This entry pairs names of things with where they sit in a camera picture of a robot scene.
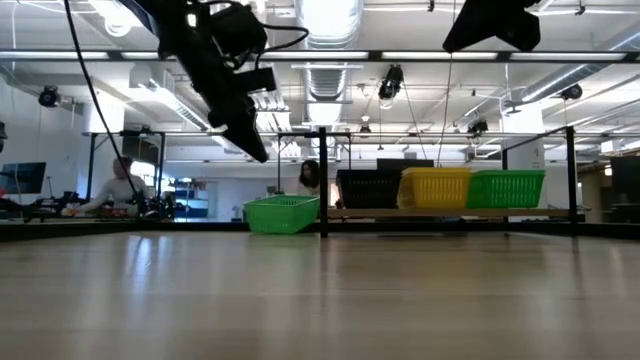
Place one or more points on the cluttered background desk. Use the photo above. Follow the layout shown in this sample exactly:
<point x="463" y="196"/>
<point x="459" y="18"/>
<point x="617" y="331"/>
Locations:
<point x="50" y="205"/>

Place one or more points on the dark desk monitor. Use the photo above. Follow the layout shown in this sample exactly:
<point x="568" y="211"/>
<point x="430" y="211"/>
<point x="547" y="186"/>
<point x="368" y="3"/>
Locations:
<point x="22" y="177"/>

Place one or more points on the black table edge rail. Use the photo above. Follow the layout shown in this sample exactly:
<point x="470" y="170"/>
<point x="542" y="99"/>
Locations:
<point x="75" y="230"/>

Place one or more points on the black plastic slotted basket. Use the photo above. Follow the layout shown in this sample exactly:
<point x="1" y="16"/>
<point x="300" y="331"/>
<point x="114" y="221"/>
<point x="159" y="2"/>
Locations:
<point x="367" y="173"/>

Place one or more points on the dark cabinet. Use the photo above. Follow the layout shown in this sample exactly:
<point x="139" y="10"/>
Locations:
<point x="625" y="190"/>

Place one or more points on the dark monitor behind shelf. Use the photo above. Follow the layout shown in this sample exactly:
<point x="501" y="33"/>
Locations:
<point x="405" y="165"/>

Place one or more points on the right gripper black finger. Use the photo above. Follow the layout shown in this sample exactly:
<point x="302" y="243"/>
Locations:
<point x="475" y="25"/>

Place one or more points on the black hanging ceiling device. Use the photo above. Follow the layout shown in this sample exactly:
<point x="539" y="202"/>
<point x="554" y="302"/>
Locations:
<point x="48" y="96"/>
<point x="477" y="126"/>
<point x="571" y="92"/>
<point x="390" y="82"/>

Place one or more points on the person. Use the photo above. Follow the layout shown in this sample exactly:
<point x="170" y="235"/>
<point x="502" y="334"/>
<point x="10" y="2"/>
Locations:
<point x="117" y="192"/>
<point x="309" y="175"/>

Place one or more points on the silver ceiling air duct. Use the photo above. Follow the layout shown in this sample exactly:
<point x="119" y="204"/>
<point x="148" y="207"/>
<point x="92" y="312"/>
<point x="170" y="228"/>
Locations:
<point x="327" y="25"/>

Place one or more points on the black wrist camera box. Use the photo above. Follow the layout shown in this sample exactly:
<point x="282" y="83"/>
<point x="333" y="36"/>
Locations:
<point x="240" y="30"/>

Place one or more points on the blue background equipment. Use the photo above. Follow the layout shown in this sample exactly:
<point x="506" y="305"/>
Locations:
<point x="192" y="205"/>

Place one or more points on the overhead frame bar with lights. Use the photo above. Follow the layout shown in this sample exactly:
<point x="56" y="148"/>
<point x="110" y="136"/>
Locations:
<point x="325" y="55"/>

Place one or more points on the black background workcell frame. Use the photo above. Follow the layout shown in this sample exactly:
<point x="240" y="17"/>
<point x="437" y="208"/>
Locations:
<point x="161" y="150"/>

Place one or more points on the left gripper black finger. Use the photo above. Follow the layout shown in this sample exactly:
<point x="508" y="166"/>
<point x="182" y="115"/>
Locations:
<point x="245" y="137"/>

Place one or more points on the wooden shelf with black frame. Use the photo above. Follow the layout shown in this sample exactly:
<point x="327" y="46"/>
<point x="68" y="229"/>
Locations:
<point x="450" y="213"/>

